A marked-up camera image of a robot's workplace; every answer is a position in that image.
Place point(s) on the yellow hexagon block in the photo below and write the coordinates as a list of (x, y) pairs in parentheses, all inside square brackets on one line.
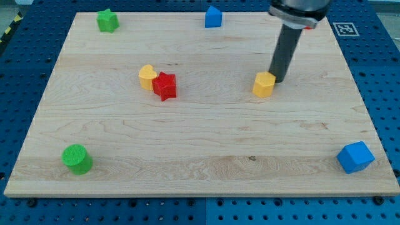
[(263, 84)]

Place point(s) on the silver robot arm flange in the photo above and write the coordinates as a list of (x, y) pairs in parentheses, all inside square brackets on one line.
[(299, 14)]

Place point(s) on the wooden board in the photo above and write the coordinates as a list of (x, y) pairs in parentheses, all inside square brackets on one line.
[(216, 138)]

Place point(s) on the red star block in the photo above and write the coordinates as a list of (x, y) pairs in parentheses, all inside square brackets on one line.
[(165, 86)]

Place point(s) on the yellow heart block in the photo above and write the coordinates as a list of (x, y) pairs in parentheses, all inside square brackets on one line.
[(146, 76)]

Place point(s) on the blue pentagon block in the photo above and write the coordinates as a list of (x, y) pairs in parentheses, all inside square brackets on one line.
[(213, 17)]

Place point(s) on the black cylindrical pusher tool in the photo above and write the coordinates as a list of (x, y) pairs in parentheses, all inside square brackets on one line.
[(284, 50)]

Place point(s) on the green star block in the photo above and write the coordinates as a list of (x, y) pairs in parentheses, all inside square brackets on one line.
[(107, 21)]

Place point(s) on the green cylinder block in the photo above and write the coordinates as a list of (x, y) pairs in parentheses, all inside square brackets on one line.
[(76, 158)]

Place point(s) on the blue cube block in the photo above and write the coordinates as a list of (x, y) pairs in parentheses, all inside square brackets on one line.
[(355, 157)]

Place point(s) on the white fiducial marker tag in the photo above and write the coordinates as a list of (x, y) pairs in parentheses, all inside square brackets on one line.
[(345, 29)]

